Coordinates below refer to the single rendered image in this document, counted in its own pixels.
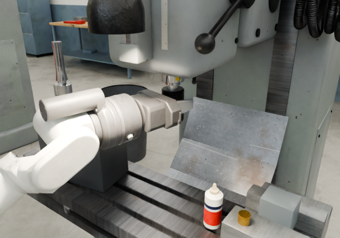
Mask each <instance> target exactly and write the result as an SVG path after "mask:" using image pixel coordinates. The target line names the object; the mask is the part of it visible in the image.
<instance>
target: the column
mask: <svg viewBox="0 0 340 238"><path fill-rule="evenodd" d="M295 2H296V0H281V1H280V9H279V17H278V25H279V26H278V30H277V32H276V34H275V35H274V37H272V38H270V39H268V40H265V41H263V42H260V43H257V44H255V45H252V46H249V47H237V50H236V55H235V57H234V58H233V59H232V60H231V61H230V62H229V63H226V64H224V65H222V66H219V67H217V68H215V69H212V70H210V71H208V72H205V73H203V74H201V75H198V76H197V77H196V81H197V83H196V84H195V85H194V84H192V80H193V79H192V78H185V80H184V81H183V82H182V83H181V84H180V87H183V88H184V100H186V99H193V97H197V98H202V99H206V100H211V101H216V102H221V103H226V104H230V105H235V106H240V107H245V108H249V109H254V110H259V111H263V112H268V113H273V114H278V115H282V116H287V117H289V118H288V122H287V126H286V130H285V134H284V138H283V142H282V145H281V149H280V154H279V158H278V162H277V165H276V169H275V172H274V175H273V178H272V181H271V184H274V185H277V186H279V187H282V188H285V189H288V190H290V191H293V192H296V193H299V194H301V195H304V196H307V197H310V198H312V199H313V197H314V192H315V188H316V183H317V178H318V174H319V169H320V165H321V160H322V155H323V151H324V145H325V141H326V136H327V131H328V127H329V122H330V117H331V113H332V108H333V104H334V99H335V94H336V90H337V85H338V80H339V75H340V42H338V41H336V40H335V37H334V32H333V33H332V34H326V33H325V32H324V29H323V32H322V34H321V36H320V37H318V38H313V37H311V36H310V34H309V30H308V25H307V26H306V27H305V28H303V29H301V30H297V29H296V28H295V27H294V24H293V16H294V10H295V4H296V3H295ZM189 112H190V110H189V111H187V112H185V113H184V120H183V121H182V123H181V124H179V145H180V143H181V141H182V138H183V135H184V131H185V127H186V123H187V120H188V116H189Z"/></svg>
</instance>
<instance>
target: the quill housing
mask: <svg viewBox="0 0 340 238"><path fill-rule="evenodd" d="M230 5H231V3H230V0H151V35H152V59H151V60H148V61H145V62H141V63H139V64H135V63H129V62H123V61H120V58H119V43H120V34H109V35H108V38H109V52H110V58H111V60H112V61H113V62H114V63H115V64H116V65H118V66H120V67H123V68H129V69H135V70H140V71H146V72H152V73H158V74H163V75H169V76H175V77H180V78H193V77H196V76H198V75H201V74H203V73H205V72H208V71H210V70H212V69H215V68H217V67H219V66H222V65H224V64H226V63H229V62H230V61H231V60H232V59H233V58H234V57H235V55H236V50H237V43H238V25H239V12H240V9H237V10H236V11H235V12H234V14H233V15H232V16H231V17H230V19H229V20H228V21H227V23H226V24H225V25H224V27H223V28H222V29H221V30H220V32H219V33H218V34H217V36H216V37H215V42H216V45H215V48H214V50H213V51H212V52H211V53H209V54H206V55H204V54H200V53H199V52H197V51H196V49H195V45H194V43H195V39H196V38H197V37H198V36H199V35H200V34H202V33H209V31H210V30H211V29H212V28H213V26H214V25H215V24H216V23H217V21H218V20H219V19H220V18H221V16H222V15H223V14H224V13H225V11H226V10H227V9H228V8H229V6H230Z"/></svg>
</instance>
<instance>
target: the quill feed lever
mask: <svg viewBox="0 0 340 238"><path fill-rule="evenodd" d="M254 2H255V0H230V3H231V5H230V6H229V8H228V9H227V10H226V11H225V13H224V14H223V15H222V16H221V18H220V19H219V20H218V21H217V23H216V24H215V25H214V26H213V28H212V29H211V30H210V31H209V33H202V34H200V35H199V36H198V37H197V38H196V39H195V43H194V45H195V49H196V51H197V52H199V53H200V54H204V55H206V54H209V53H211V52H212V51H213V50H214V48H215V45H216V42H215V37H216V36H217V34H218V33H219V32H220V30H221V29H222V28H223V27H224V25H225V24H226V23H227V21H228V20H229V19H230V17H231V16H232V15H233V14H234V12H235V11H236V10H237V9H249V8H250V7H251V6H252V5H253V4H254Z"/></svg>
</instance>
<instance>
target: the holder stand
mask: <svg viewBox="0 0 340 238"><path fill-rule="evenodd" d="M37 135H38V140H39V146H40V150H42V149H43V148H45V147H46V146H47V144H46V143H45V142H44V141H43V139H42V138H41V137H40V135H39V134H37ZM128 170H129V168H128V151H127V142H125V143H123V144H121V145H117V146H114V147H111V148H108V149H105V150H102V149H99V150H98V152H97V154H96V156H95V157H94V158H93V160H92V161H90V162H89V163H88V164H87V165H86V166H85V167H84V168H82V169H81V170H80V171H79V172H78V173H77V174H75V175H74V176H73V177H72V178H71V179H70V180H69V181H71V182H74V183H76V184H79V185H82V186H85V187H88V188H91V189H94V190H97V191H100V192H105V191H106V190H107V189H108V188H110V187H111V186H112V185H113V184H114V183H115V182H116V181H117V180H119V179H120V178H121V177H122V176H123V175H124V174H125V173H126V172H127V171H128Z"/></svg>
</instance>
